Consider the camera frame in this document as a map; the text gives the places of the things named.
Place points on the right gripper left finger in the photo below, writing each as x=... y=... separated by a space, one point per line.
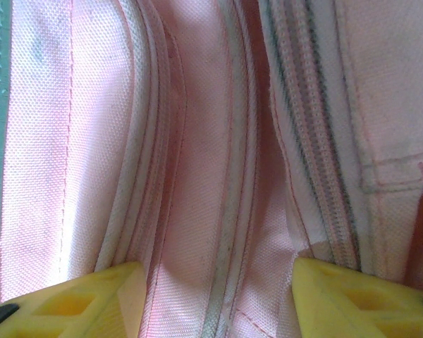
x=56 y=317

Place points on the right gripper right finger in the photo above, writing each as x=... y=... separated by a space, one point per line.
x=356 y=310

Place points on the pink backpack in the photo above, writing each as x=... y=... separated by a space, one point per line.
x=204 y=141

